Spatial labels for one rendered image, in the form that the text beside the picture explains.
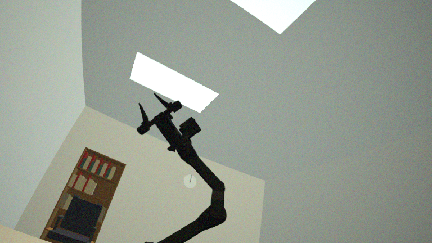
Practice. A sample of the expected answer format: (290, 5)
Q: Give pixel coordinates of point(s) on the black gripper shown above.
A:
(164, 124)

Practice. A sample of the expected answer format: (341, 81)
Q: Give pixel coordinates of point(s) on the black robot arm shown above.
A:
(215, 214)

